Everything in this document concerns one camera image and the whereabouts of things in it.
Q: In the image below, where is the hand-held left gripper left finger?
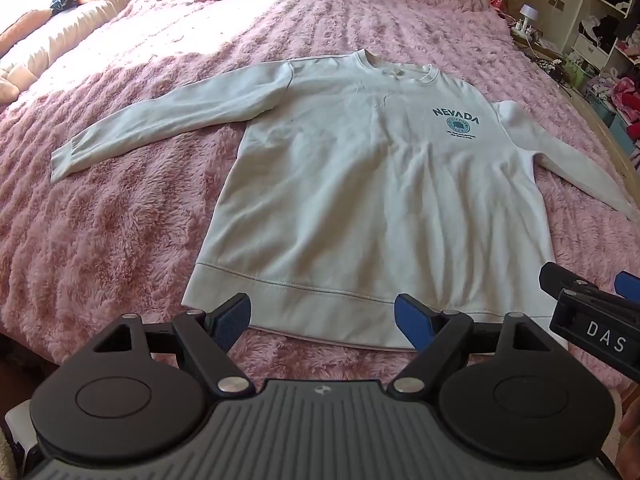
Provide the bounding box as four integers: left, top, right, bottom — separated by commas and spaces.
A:
92, 292, 257, 402

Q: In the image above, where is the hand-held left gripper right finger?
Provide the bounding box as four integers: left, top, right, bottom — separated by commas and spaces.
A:
386, 294, 554, 397

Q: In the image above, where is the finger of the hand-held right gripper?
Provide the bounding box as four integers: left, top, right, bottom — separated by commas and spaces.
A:
614, 271, 640, 307
539, 261, 612, 298

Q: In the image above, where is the white printed sweatshirt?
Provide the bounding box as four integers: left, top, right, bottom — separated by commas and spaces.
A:
50, 48, 637, 351

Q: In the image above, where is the pile of pink clothes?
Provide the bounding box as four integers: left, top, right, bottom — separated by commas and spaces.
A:
595, 74, 640, 126

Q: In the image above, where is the pink fuzzy blanket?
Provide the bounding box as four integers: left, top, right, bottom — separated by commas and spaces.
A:
0, 0, 640, 411

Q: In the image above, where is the green storage box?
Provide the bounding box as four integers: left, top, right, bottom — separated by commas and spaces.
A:
565, 55, 594, 87

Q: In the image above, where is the white power strip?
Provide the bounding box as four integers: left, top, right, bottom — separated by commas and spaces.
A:
510, 22, 544, 42

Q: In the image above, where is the white open shelf unit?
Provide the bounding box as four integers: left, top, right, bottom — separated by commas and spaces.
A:
562, 0, 640, 92

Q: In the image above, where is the cream long pillow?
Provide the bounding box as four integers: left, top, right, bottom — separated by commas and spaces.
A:
0, 0, 146, 87

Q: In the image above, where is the peach pillow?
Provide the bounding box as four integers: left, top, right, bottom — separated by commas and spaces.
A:
0, 10, 56, 59

